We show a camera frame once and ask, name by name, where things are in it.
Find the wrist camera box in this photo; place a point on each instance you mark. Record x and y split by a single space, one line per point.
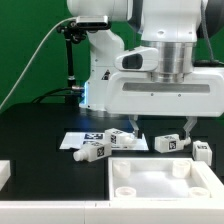
138 59

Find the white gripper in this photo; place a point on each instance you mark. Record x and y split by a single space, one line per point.
201 94

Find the black camera stand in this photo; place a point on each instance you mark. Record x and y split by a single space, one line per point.
72 35

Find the white tag sheet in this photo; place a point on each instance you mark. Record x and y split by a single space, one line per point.
74 140

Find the silver camera bar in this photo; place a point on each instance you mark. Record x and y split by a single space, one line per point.
92 22

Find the white square tabletop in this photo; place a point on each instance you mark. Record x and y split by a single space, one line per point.
162 179

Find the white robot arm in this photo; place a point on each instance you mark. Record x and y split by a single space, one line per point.
170 26

